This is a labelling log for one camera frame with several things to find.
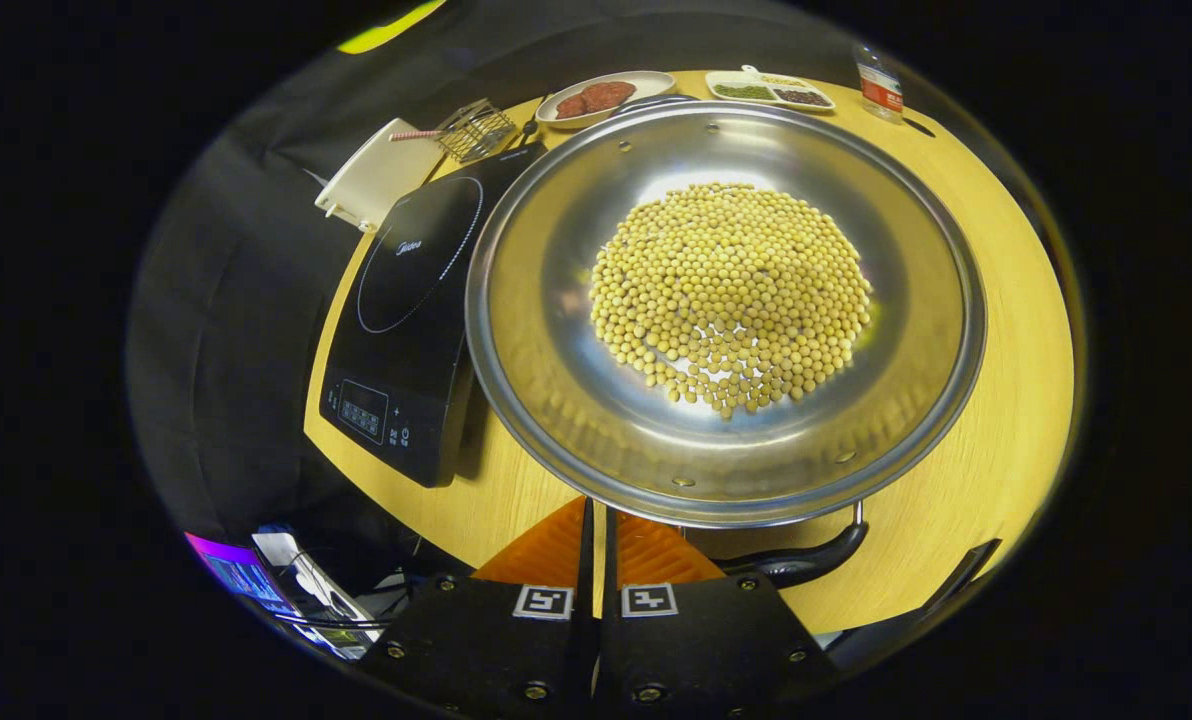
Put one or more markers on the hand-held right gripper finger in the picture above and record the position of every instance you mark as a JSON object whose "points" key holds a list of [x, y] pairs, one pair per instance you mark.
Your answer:
{"points": [[610, 560], [585, 550]]}

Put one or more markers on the stainless steel pot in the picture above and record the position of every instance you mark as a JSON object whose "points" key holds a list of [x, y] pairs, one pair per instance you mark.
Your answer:
{"points": [[546, 330]]}

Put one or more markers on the black induction cooktop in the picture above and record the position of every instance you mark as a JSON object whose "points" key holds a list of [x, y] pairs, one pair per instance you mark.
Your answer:
{"points": [[406, 330]]}

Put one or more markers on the pile of soybeans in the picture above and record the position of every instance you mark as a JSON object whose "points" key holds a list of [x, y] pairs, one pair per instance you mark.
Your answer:
{"points": [[731, 290]]}

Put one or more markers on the white toaster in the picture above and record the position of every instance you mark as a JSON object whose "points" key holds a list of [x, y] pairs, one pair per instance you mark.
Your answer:
{"points": [[381, 175]]}

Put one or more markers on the brown meat slice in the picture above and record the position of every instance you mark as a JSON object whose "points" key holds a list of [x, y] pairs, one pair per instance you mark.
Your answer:
{"points": [[570, 105], [608, 95]]}

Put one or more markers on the round white plate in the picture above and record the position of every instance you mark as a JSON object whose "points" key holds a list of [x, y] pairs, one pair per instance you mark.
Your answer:
{"points": [[651, 85]]}

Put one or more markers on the green mung beans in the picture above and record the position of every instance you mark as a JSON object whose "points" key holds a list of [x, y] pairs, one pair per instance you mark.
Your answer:
{"points": [[743, 92]]}

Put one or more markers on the white divided dish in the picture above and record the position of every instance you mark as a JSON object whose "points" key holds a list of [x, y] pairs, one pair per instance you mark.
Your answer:
{"points": [[726, 78]]}

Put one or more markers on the dark red beans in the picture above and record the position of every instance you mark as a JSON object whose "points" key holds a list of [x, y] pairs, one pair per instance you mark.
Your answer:
{"points": [[803, 97]]}

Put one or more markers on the pale yellow beans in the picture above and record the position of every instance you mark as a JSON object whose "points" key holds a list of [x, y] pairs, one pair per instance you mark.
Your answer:
{"points": [[782, 80]]}

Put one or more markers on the small black bottle cap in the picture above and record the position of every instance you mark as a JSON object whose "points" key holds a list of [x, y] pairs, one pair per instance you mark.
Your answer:
{"points": [[920, 127]]}

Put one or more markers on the clear plastic water bottle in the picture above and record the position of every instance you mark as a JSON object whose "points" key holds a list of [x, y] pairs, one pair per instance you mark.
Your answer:
{"points": [[881, 90]]}

